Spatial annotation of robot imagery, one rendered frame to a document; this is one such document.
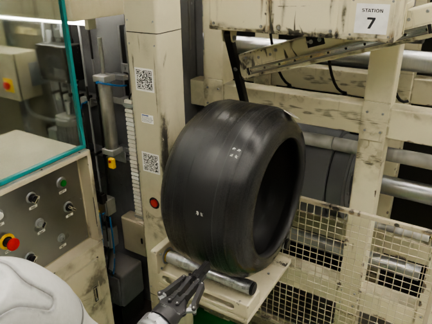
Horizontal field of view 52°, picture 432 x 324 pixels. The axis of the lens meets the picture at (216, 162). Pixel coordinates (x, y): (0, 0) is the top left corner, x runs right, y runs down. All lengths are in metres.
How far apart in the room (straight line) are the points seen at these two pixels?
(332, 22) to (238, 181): 0.55
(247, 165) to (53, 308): 0.71
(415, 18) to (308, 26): 0.31
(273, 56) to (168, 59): 0.41
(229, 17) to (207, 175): 0.57
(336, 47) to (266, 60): 0.26
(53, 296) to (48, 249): 1.02
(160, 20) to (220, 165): 0.48
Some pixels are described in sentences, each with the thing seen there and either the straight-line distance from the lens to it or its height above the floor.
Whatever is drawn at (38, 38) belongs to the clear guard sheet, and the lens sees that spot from 1.41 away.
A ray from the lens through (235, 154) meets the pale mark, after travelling 1.19.
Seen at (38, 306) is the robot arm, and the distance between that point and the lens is 0.60.
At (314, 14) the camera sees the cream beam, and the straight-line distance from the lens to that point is 1.40.
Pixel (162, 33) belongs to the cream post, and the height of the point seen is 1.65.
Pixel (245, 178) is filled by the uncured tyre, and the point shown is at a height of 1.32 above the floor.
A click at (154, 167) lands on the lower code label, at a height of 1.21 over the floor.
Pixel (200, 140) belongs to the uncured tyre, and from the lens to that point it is 1.25.
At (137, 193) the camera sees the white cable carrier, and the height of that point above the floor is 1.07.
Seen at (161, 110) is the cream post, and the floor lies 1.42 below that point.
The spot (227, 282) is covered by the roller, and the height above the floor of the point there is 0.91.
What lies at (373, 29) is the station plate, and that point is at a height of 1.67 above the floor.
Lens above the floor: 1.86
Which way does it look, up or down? 25 degrees down
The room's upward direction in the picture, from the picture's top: 1 degrees counter-clockwise
